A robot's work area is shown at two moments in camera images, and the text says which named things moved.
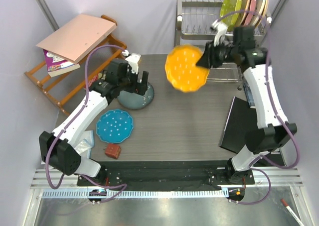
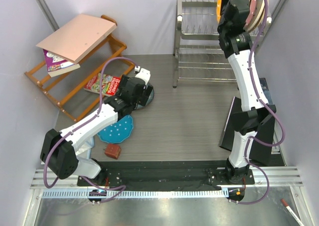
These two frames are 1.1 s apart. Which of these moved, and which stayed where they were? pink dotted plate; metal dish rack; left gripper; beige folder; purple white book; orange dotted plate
Moved: left gripper; orange dotted plate
Stayed: beige folder; pink dotted plate; purple white book; metal dish rack
